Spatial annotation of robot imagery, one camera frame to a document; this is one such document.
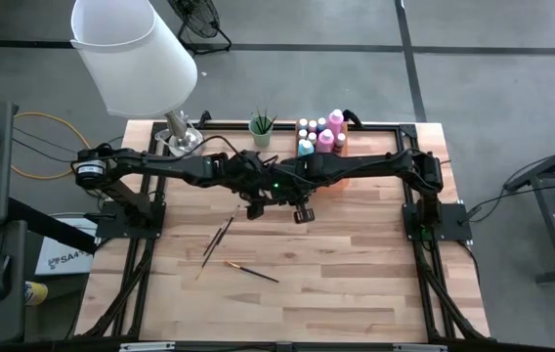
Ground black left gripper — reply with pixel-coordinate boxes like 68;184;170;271
231;151;272;221

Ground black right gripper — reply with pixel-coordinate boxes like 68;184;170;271
270;160;318;225

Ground large pink paint bottle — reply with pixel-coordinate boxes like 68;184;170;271
326;109;345;138
314;128;336;154

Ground wide paintbrush orange bristles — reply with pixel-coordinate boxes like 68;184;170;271
223;260;280;285

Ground green plastic cup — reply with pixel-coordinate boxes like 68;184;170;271
248;114;275;149

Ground orange translucent plastic bin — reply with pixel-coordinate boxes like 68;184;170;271
295;119;352;191

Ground black floor fan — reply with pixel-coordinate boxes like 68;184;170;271
167;0;234;55

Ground table lamp white shade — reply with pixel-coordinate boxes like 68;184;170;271
70;0;206;158

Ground white cardboard box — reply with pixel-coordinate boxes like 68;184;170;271
34;217;98;277

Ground black metal beam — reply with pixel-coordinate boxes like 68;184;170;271
6;197;98;255

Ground yellow canister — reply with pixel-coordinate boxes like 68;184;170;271
23;281;49;307

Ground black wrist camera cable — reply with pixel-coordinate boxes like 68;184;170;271
174;134;244;160

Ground silver frame bracket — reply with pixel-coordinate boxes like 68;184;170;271
119;341;176;352
393;343;448;352

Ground black floor cable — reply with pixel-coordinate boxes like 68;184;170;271
462;183;555;229

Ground black cable bundle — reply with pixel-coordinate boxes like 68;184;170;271
12;125;79;163

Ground yellow extension cable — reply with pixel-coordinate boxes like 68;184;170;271
0;80;94;181

